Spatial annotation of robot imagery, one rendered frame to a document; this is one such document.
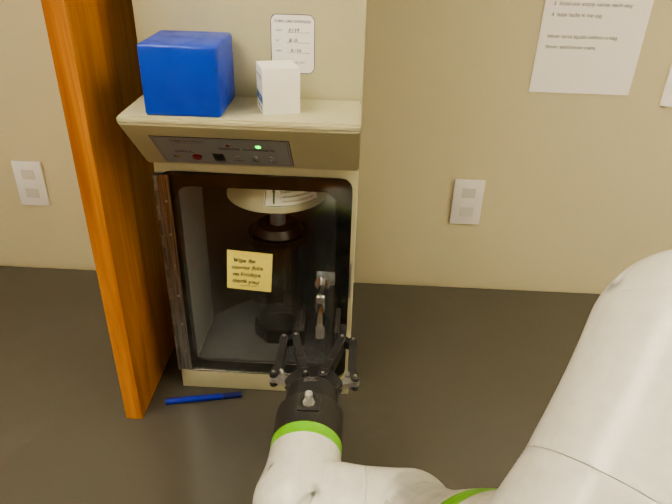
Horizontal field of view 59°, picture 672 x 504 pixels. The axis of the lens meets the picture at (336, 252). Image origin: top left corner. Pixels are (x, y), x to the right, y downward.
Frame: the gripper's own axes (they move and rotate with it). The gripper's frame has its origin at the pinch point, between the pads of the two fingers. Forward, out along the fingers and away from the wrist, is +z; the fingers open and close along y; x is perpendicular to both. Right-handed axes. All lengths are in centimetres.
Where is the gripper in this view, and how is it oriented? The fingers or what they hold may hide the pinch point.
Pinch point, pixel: (320, 324)
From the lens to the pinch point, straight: 100.9
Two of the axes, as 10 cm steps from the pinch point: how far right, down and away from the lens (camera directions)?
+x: -0.3, 8.7, 5.0
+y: -10.0, -0.5, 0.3
